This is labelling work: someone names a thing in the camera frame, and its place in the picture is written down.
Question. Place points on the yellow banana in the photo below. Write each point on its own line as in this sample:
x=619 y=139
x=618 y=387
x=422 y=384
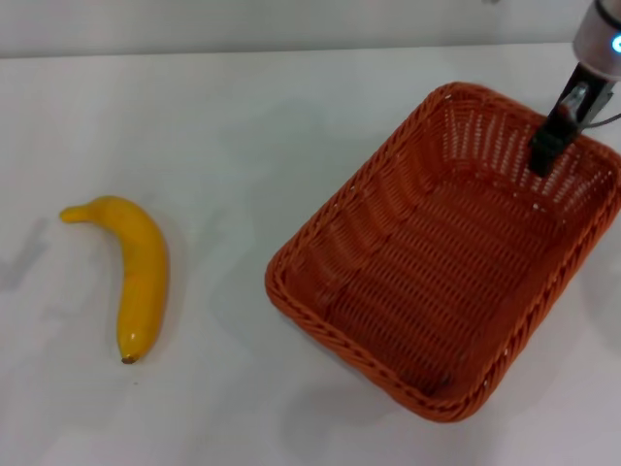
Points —
x=143 y=262

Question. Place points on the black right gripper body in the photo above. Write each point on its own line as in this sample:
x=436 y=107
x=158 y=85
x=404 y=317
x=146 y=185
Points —
x=577 y=104

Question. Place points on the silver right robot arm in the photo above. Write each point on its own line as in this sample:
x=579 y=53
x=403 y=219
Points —
x=594 y=36

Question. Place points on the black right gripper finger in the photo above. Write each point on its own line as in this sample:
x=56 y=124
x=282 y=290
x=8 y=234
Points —
x=547 y=148

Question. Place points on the orange woven wicker basket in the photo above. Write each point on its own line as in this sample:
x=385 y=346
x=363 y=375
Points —
x=436 y=272

